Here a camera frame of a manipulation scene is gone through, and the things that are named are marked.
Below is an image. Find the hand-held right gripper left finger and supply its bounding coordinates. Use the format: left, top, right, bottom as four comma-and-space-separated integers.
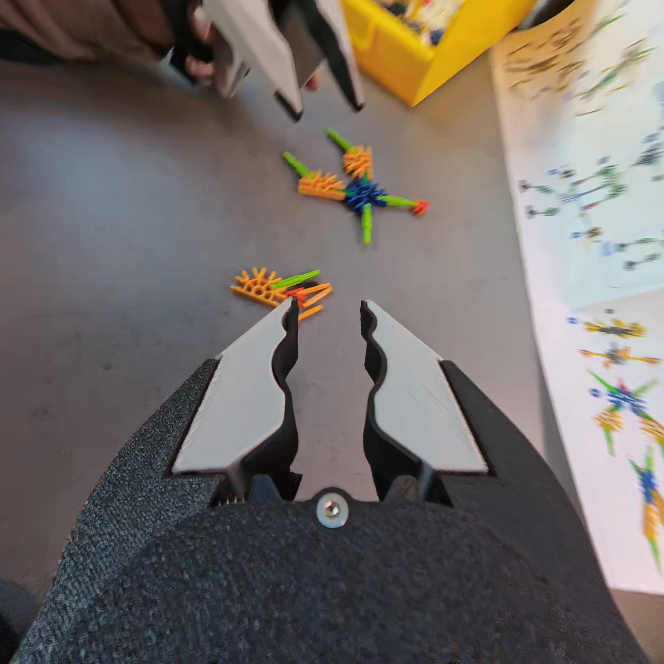
171, 297, 303, 501

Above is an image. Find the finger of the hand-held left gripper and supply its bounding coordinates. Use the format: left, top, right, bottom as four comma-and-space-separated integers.
204, 0, 305, 123
311, 0, 365, 113

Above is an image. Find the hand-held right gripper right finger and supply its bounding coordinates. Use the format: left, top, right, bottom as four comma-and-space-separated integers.
360, 299, 489, 503

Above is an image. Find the yellow storage bin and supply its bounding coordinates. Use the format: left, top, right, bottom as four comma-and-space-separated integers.
341, 0, 540, 108

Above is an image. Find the pile of toy pieces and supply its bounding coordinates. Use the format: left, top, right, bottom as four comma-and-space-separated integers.
381, 0, 468, 46

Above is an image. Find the yellow fan connector green rod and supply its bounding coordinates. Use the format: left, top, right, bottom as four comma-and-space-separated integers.
230, 267, 321, 308

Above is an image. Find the large blue connector fan assembly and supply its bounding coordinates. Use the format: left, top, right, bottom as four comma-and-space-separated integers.
282, 128, 430, 246

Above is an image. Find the person's left forearm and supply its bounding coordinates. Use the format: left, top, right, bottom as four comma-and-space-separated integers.
0, 0, 174, 63

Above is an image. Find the grey desk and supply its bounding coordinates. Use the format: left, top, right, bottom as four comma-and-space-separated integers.
0, 52, 664, 664

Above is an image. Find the person's left hand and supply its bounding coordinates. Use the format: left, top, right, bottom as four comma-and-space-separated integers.
184, 5, 321, 92

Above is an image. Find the toy instruction sheet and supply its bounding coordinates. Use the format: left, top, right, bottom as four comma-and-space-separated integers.
490, 0, 664, 596

